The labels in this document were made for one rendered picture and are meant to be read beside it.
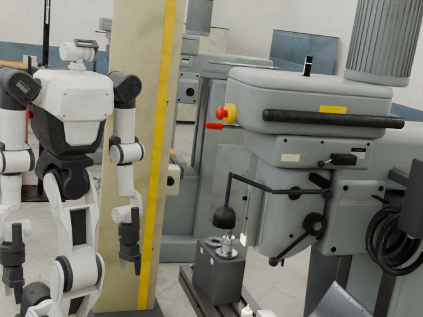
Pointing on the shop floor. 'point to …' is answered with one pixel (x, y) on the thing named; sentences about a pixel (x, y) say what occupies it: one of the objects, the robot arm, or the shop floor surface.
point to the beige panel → (139, 20)
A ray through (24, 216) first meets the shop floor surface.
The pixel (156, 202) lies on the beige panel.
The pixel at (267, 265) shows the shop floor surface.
